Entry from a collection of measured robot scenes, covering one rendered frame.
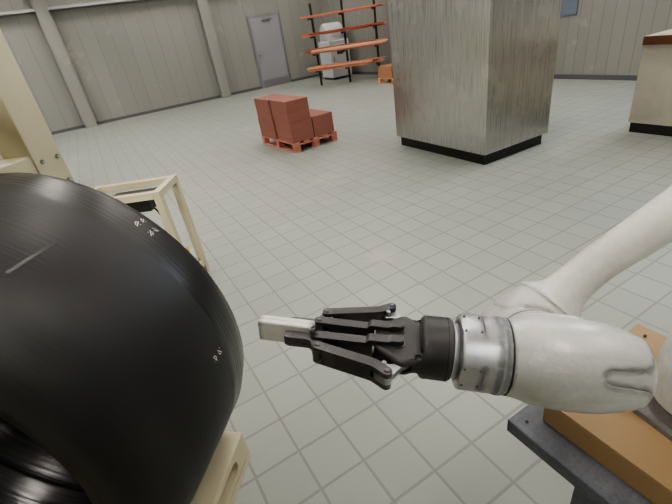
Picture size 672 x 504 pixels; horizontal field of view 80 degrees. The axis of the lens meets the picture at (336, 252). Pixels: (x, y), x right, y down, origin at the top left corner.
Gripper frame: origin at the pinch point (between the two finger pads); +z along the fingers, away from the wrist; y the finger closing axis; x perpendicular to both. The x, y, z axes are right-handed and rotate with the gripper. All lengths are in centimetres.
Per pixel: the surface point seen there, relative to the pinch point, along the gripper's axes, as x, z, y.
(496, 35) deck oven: -18, -90, -408
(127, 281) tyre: -7.9, 17.3, 3.7
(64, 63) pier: 84, 901, -1014
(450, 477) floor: 117, -42, -57
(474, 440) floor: 116, -52, -73
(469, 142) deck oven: 85, -85, -419
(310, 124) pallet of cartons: 105, 122, -551
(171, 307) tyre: -3.4, 13.8, 2.1
